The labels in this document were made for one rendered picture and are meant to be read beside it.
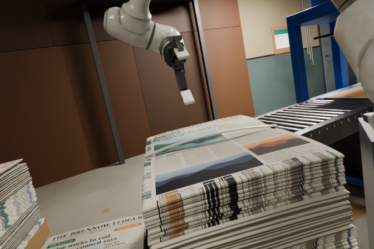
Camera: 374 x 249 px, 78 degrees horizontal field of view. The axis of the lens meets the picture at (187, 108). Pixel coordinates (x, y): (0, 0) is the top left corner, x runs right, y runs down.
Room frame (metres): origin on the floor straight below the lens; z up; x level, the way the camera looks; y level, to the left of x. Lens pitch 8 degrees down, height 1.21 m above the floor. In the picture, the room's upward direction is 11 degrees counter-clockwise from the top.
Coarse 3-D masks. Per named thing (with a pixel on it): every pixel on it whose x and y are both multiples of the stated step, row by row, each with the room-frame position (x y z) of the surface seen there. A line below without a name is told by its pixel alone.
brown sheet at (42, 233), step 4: (44, 224) 0.60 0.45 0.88; (40, 228) 0.58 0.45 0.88; (44, 228) 0.60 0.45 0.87; (36, 232) 0.56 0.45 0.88; (40, 232) 0.58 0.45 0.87; (44, 232) 0.59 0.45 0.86; (48, 232) 0.61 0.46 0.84; (36, 236) 0.56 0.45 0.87; (40, 236) 0.57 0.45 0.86; (44, 236) 0.59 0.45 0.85; (32, 240) 0.54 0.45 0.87; (36, 240) 0.55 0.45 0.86; (40, 240) 0.57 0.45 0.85; (44, 240) 0.58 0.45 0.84; (28, 244) 0.52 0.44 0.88; (32, 244) 0.53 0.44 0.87; (36, 244) 0.55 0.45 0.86; (40, 244) 0.56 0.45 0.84; (24, 248) 0.50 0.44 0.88; (28, 248) 0.51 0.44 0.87; (32, 248) 0.53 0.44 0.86; (36, 248) 0.54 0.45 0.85
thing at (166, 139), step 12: (216, 120) 0.65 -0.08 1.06; (228, 120) 0.62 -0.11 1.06; (240, 120) 0.58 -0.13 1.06; (252, 120) 0.56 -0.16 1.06; (168, 132) 0.63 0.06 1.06; (180, 132) 0.59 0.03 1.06; (192, 132) 0.56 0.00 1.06; (204, 132) 0.54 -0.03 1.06; (228, 132) 0.51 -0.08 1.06; (156, 144) 0.52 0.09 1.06; (168, 144) 0.50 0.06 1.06
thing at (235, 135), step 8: (256, 128) 0.50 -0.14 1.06; (264, 128) 0.49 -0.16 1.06; (272, 128) 0.48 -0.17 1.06; (216, 136) 0.50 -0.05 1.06; (224, 136) 0.48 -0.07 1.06; (232, 136) 0.47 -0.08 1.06; (240, 136) 0.46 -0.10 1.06; (248, 136) 0.45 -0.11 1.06; (184, 144) 0.48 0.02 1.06; (192, 144) 0.47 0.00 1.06; (200, 144) 0.46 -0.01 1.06; (208, 144) 0.45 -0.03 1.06; (216, 144) 0.44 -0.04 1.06; (160, 152) 0.46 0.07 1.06; (168, 152) 0.44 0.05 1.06; (176, 152) 0.43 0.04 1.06
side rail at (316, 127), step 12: (360, 108) 1.39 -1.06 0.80; (372, 108) 1.40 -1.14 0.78; (336, 120) 1.25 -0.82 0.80; (348, 120) 1.29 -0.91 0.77; (300, 132) 1.16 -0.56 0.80; (312, 132) 1.17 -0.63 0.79; (324, 132) 1.21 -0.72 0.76; (336, 132) 1.25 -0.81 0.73; (348, 132) 1.29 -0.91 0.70; (324, 144) 1.20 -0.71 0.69
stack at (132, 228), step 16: (112, 224) 0.61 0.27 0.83; (128, 224) 0.60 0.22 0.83; (144, 224) 0.59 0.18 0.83; (48, 240) 0.60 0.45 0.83; (64, 240) 0.58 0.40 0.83; (80, 240) 0.57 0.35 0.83; (96, 240) 0.55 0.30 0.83; (112, 240) 0.54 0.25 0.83; (128, 240) 0.53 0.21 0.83; (144, 240) 0.53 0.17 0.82
